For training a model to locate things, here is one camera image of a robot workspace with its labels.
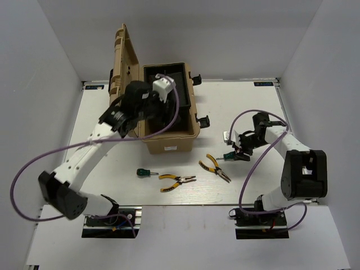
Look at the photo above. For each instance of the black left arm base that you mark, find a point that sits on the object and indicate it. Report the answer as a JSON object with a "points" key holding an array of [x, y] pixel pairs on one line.
{"points": [[125, 225]]}

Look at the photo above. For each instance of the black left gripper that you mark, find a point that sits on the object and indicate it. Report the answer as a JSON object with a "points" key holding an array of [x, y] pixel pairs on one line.
{"points": [[163, 116]]}

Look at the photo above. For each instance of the yellow pliers centre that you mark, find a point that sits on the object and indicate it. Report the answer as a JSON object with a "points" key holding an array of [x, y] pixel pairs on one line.
{"points": [[178, 181]]}

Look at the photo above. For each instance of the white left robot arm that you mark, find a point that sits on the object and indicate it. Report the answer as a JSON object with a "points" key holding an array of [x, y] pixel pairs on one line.
{"points": [[62, 187]]}

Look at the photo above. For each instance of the green stubby screwdriver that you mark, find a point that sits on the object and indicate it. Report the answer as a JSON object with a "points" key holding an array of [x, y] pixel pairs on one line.
{"points": [[227, 156], [145, 173]]}

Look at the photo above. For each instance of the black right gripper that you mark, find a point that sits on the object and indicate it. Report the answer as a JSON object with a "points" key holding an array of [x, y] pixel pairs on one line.
{"points": [[242, 149]]}

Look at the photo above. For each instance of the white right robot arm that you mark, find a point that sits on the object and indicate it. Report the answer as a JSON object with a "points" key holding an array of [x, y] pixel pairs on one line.
{"points": [[304, 175]]}

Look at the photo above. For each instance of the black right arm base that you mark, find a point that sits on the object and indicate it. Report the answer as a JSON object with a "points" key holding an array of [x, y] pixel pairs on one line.
{"points": [[259, 227]]}

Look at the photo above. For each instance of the yellow pliers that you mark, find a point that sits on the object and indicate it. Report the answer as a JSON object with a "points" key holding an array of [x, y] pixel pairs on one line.
{"points": [[215, 169], [178, 181]]}

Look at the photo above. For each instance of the tan plastic toolbox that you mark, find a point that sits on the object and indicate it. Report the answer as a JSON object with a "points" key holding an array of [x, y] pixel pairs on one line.
{"points": [[178, 138]]}

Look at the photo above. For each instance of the black toolbox inner tray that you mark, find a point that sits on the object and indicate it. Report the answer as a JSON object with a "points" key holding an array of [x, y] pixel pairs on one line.
{"points": [[177, 72]]}

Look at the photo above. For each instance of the yellow pliers right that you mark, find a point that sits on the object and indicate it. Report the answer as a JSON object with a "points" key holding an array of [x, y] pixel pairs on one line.
{"points": [[215, 169]]}

